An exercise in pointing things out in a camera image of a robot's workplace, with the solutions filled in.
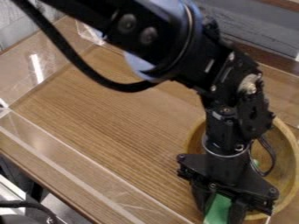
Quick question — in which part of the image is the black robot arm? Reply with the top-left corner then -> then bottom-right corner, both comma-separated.
43,0 -> 279,224

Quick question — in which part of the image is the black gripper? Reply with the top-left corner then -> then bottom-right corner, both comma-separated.
177,150 -> 279,224

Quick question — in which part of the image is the light wooden bowl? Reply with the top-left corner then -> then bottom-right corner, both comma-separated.
185,118 -> 299,224

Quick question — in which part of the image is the clear acrylic tray wall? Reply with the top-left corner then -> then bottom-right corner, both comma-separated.
0,32 -> 203,224

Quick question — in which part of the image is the black cable at table edge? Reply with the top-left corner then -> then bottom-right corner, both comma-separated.
0,200 -> 60,224

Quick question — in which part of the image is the green rectangular block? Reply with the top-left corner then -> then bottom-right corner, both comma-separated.
203,193 -> 243,224

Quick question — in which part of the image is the clear acrylic corner bracket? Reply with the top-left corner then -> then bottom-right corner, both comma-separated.
76,21 -> 106,46

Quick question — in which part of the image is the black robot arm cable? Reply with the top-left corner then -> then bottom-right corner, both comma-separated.
11,0 -> 157,94

